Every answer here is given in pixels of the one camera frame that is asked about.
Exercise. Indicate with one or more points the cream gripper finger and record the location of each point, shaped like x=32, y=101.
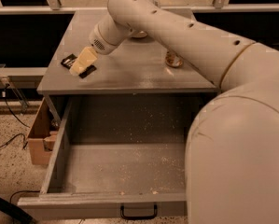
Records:
x=84, y=60

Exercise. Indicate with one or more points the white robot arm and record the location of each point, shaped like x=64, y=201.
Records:
x=232, y=149

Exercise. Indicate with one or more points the gold soda can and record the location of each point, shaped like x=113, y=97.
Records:
x=172, y=60

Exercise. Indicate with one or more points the black rxbar chocolate bar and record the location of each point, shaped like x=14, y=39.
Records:
x=68, y=61

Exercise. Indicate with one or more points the black drawer handle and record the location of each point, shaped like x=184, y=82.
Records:
x=138, y=212

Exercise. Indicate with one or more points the cardboard box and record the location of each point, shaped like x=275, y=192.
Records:
x=42, y=136

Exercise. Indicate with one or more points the grey cabinet table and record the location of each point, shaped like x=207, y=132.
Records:
x=132, y=82

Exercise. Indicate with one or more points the open grey top drawer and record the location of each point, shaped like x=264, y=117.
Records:
x=99, y=165

